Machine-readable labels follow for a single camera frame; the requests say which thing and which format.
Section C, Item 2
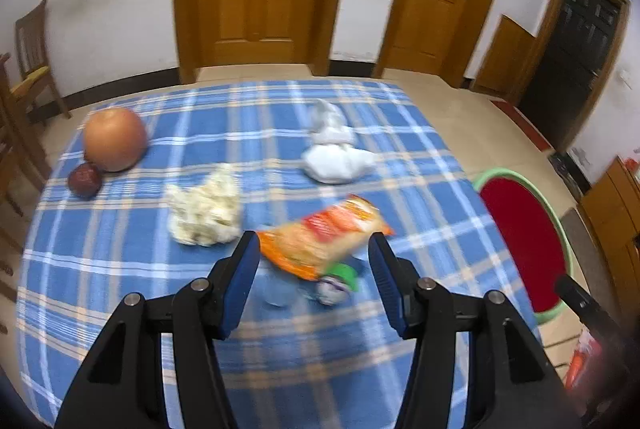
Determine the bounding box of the blue plaid tablecloth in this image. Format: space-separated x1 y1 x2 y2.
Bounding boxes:
15 79 541 429

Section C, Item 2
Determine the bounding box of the red stool with green rim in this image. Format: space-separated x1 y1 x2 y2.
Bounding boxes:
472 167 573 325

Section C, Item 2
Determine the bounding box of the large orange round fruit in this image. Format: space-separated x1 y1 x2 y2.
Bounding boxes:
82 108 148 172

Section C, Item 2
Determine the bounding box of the dark entrance door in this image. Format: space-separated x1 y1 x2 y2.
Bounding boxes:
505 0 631 154

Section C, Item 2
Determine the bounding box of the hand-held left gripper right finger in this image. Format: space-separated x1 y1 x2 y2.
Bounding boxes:
367 232 583 429

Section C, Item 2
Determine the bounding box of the small dark red fruit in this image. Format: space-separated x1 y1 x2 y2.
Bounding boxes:
68 162 103 200

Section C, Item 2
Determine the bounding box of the wooden cabinet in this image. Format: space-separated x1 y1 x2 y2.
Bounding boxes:
577 156 640 310

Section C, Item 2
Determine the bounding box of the wooden chair with yellow cushion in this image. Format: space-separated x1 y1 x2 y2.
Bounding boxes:
15 0 71 120

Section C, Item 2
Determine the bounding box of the small green white bottle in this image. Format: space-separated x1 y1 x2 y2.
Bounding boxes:
315 261 360 306

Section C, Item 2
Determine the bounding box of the white knotted plastic bag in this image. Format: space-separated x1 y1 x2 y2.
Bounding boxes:
301 99 377 184

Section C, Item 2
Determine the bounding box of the wooden wall panel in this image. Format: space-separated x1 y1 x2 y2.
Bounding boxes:
472 15 538 97

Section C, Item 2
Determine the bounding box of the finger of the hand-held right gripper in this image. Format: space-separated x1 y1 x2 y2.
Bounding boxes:
555 274 628 350

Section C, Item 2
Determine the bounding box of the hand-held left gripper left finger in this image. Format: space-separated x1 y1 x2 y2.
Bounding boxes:
54 231 262 429

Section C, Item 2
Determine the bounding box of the pair of shoes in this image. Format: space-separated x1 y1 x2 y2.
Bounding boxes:
549 149 586 190

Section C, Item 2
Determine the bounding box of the orange snack packet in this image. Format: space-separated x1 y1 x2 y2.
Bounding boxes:
256 195 396 281

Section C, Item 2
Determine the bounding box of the grey floor mat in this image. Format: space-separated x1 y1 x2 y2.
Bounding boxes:
560 207 608 290

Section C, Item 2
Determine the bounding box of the red doormat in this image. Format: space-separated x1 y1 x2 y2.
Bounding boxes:
492 98 551 150

